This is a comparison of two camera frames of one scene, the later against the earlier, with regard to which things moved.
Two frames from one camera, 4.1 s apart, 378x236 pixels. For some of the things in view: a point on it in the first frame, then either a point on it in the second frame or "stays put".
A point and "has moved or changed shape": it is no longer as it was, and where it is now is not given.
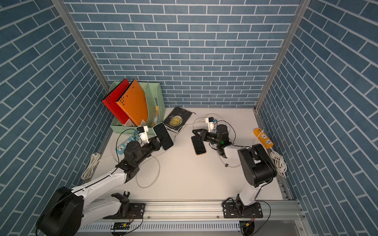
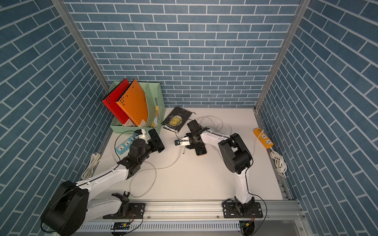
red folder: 110,101 stays put
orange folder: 134,102 stays put
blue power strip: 120,149 stays put
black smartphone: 163,135 has moved or changed shape
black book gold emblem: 176,120 stays put
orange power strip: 263,137 stays put
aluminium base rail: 285,210 stays put
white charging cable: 157,159 -> 155,173
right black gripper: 204,136 -> 191,146
